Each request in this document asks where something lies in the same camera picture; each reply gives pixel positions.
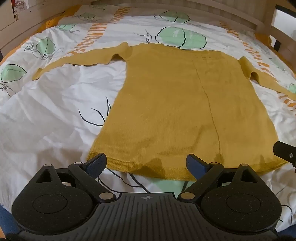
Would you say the wooden bed frame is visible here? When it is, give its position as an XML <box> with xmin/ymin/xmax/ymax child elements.
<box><xmin>1</xmin><ymin>1</ymin><xmax>295</xmax><ymax>67</ymax></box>

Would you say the mustard yellow knit sweater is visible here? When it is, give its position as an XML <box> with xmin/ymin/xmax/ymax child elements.
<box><xmin>33</xmin><ymin>42</ymin><xmax>295</xmax><ymax>180</ymax></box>

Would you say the orange fitted bed sheet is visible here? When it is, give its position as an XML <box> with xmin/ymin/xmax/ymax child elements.
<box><xmin>1</xmin><ymin>1</ymin><xmax>81</xmax><ymax>63</ymax></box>

